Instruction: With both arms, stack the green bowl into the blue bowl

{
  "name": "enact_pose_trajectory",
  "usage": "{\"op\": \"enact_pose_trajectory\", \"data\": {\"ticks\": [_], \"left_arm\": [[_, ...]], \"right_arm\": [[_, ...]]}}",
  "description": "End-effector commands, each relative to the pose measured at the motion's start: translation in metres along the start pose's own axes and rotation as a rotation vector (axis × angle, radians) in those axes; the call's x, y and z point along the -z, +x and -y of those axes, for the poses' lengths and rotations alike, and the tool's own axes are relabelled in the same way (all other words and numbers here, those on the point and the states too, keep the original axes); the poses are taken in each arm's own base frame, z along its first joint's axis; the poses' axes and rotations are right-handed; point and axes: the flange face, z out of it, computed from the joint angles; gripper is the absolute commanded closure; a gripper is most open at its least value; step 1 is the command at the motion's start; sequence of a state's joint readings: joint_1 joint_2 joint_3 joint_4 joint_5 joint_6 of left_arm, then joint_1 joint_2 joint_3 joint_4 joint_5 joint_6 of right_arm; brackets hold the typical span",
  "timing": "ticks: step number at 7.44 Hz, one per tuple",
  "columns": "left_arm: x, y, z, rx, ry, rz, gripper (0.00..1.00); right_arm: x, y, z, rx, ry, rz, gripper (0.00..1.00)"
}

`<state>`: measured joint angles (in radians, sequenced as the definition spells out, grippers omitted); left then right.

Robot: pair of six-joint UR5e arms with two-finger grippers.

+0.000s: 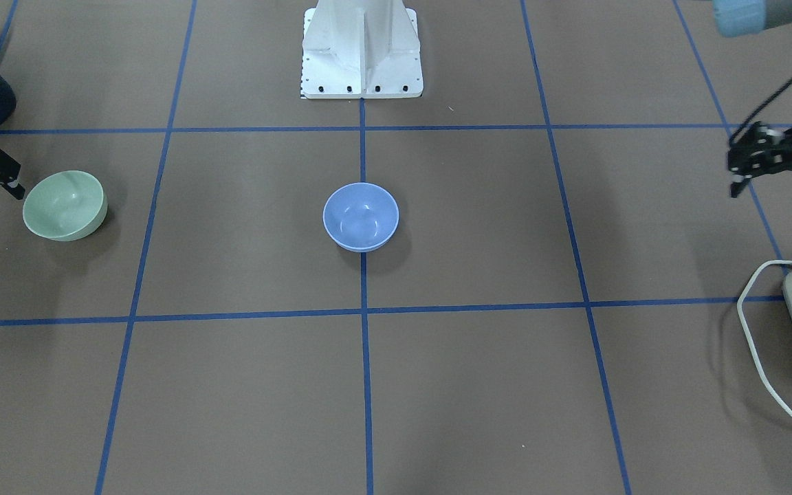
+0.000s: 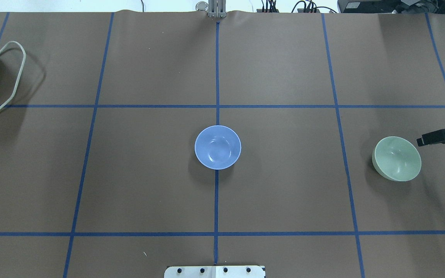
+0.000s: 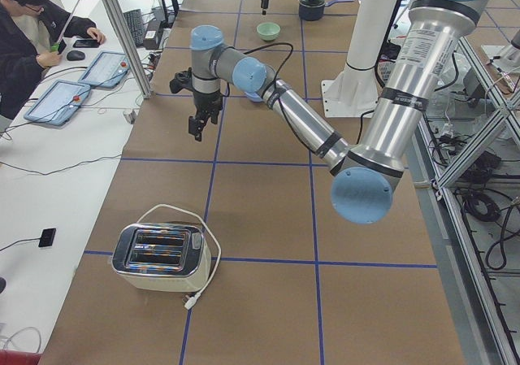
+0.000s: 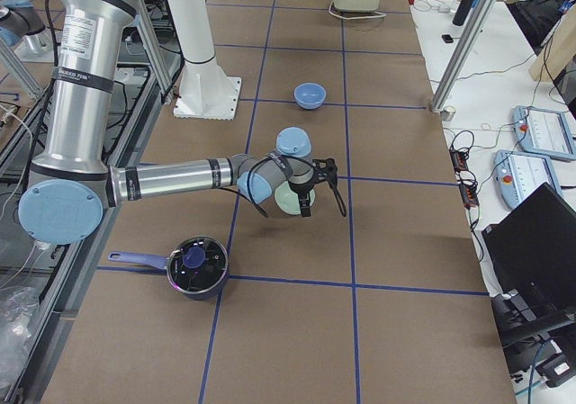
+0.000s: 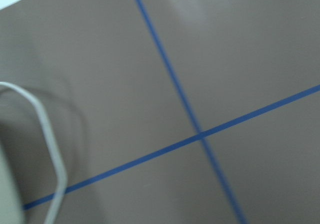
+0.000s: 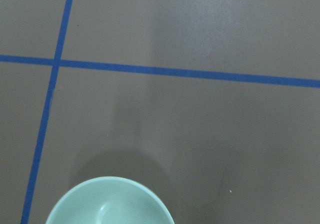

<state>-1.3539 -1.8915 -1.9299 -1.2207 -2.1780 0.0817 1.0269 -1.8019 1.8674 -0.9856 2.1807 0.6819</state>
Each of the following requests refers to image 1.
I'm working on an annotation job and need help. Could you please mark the blue bowl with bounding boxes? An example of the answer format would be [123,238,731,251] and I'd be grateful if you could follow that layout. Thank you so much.
[322,182,400,253]

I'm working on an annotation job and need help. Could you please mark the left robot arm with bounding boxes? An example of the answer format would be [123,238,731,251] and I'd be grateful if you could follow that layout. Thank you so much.
[713,1,792,198]

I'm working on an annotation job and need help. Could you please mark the green bowl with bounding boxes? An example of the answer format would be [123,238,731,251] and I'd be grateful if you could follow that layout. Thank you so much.
[22,170,108,242]

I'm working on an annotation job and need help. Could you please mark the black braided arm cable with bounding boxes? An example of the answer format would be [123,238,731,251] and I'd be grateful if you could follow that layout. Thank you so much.
[727,40,792,149]

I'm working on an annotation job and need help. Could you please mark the beige cable loop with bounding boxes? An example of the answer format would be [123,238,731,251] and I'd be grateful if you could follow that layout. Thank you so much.
[738,260,792,439]

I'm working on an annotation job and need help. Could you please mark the white camera stand base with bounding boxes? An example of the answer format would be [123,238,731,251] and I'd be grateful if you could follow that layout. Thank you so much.
[300,1,424,100]

